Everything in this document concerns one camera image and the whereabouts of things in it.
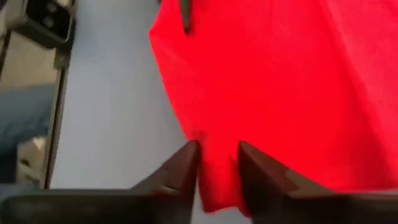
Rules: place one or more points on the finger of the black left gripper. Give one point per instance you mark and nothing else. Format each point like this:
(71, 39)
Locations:
(186, 15)

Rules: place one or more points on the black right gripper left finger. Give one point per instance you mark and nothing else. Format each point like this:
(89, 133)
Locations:
(124, 208)

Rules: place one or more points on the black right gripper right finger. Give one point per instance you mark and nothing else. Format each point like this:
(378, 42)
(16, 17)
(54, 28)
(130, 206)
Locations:
(311, 210)

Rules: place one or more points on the red towel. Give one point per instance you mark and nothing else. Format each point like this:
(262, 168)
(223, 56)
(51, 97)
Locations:
(280, 93)

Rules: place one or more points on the black table frame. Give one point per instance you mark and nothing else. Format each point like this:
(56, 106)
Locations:
(57, 124)

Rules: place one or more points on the black exterior depth camera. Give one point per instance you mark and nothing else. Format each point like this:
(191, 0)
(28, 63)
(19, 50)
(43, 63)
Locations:
(51, 15)

